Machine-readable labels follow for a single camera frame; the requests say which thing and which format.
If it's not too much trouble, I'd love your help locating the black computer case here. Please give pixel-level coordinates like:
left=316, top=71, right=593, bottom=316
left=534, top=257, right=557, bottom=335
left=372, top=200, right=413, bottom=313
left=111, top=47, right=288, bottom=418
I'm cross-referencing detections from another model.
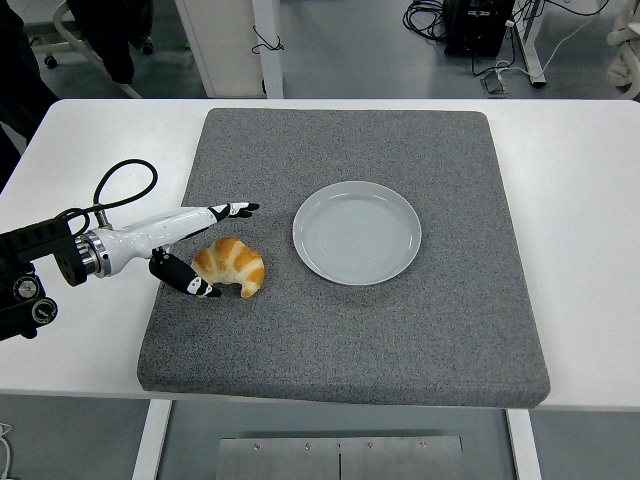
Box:
left=443, top=0, right=516, bottom=57

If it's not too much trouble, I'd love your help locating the thin black cable loop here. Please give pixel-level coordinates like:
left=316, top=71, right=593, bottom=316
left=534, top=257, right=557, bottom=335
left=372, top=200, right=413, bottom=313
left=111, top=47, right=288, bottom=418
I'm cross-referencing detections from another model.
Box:
left=250, top=24, right=285, bottom=55

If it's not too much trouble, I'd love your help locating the small clear plastic box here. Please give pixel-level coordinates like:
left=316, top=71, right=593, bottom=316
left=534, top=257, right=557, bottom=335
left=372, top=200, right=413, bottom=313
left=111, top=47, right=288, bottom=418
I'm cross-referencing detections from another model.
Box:
left=480, top=69, right=510, bottom=96

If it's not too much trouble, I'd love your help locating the person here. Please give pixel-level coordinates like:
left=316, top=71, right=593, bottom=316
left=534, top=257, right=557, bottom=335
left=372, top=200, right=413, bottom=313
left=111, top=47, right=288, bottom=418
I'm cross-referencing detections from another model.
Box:
left=0, top=3, right=61, bottom=194

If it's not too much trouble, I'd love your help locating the white desk leg with foot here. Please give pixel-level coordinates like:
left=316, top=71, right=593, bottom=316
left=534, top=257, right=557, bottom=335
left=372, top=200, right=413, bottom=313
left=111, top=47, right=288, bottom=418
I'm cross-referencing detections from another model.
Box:
left=514, top=0, right=547, bottom=88

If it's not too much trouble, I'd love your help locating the white table leg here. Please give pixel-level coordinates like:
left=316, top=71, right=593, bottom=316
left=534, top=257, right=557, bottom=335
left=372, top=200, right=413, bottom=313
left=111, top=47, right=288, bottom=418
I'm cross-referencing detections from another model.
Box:
left=131, top=399, right=173, bottom=480
left=506, top=408, right=544, bottom=480

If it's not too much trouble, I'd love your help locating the grey felt mat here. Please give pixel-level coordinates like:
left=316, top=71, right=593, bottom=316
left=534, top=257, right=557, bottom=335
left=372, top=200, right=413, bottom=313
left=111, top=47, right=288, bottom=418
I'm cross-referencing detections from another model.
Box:
left=136, top=107, right=552, bottom=409

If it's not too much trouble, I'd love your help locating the white square post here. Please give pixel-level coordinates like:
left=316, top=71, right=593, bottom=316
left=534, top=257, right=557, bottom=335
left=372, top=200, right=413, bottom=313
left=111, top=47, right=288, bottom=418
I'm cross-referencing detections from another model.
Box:
left=251, top=0, right=285, bottom=100

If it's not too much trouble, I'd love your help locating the white chair frame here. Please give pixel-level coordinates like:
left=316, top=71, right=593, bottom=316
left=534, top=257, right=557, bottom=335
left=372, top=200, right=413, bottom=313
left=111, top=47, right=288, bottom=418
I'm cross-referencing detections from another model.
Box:
left=27, top=0, right=154, bottom=100

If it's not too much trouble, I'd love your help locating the golden croissant bread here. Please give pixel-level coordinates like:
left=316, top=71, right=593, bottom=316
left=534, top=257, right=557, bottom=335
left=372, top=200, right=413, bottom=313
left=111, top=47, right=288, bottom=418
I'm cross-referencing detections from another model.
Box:
left=191, top=236, right=266, bottom=300

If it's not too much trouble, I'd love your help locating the thin white cable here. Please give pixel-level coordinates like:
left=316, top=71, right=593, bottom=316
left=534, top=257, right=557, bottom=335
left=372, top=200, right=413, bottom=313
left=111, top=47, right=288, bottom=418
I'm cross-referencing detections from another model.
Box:
left=0, top=422, right=12, bottom=476

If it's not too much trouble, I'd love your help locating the long white floor cable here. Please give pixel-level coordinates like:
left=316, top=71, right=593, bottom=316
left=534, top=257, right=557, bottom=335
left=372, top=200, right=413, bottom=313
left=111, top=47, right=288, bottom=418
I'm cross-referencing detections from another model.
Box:
left=494, top=0, right=612, bottom=81

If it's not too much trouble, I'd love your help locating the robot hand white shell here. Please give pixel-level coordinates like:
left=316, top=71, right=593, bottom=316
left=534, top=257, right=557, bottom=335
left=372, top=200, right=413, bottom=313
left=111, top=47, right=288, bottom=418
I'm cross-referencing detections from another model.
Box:
left=99, top=200, right=261, bottom=300

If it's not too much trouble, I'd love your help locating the grey round plate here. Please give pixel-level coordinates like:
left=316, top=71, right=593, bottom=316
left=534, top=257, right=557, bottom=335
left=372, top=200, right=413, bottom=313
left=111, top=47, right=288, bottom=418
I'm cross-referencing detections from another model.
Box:
left=291, top=180, right=423, bottom=287

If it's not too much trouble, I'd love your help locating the white cabinet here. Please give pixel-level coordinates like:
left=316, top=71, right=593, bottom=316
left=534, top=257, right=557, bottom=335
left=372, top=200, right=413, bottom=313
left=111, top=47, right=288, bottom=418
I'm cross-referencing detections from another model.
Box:
left=174, top=0, right=266, bottom=99

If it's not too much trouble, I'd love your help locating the bundle of black cables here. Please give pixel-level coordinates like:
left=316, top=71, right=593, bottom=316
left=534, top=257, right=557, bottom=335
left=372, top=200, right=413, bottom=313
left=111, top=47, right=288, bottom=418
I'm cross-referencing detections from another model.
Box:
left=402, top=0, right=449, bottom=42

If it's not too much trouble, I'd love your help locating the grey metal plate with screws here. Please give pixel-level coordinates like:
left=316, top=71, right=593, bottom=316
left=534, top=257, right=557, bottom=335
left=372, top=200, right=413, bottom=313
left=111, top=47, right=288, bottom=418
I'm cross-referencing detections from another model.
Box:
left=217, top=435, right=464, bottom=480

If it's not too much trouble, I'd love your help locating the coiled white hose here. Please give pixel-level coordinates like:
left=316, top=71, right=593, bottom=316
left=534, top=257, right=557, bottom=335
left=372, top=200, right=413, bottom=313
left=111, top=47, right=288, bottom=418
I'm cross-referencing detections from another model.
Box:
left=606, top=0, right=640, bottom=99

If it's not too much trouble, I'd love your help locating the person's leg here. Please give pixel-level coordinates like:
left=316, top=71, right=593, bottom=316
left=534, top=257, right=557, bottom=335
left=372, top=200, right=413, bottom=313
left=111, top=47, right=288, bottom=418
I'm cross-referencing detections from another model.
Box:
left=66, top=0, right=154, bottom=85

